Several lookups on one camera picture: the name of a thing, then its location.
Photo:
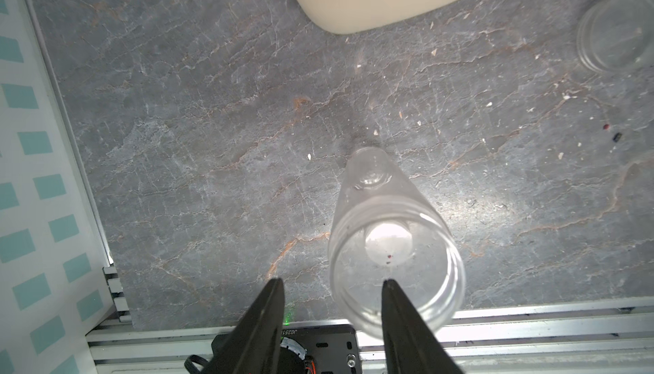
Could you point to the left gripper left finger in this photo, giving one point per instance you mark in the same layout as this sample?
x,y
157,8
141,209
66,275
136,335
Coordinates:
x,y
254,344

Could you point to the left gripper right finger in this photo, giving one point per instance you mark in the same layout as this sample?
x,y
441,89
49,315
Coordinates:
x,y
410,346

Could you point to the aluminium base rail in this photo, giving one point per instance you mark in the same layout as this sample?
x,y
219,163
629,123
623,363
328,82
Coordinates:
x,y
610,336

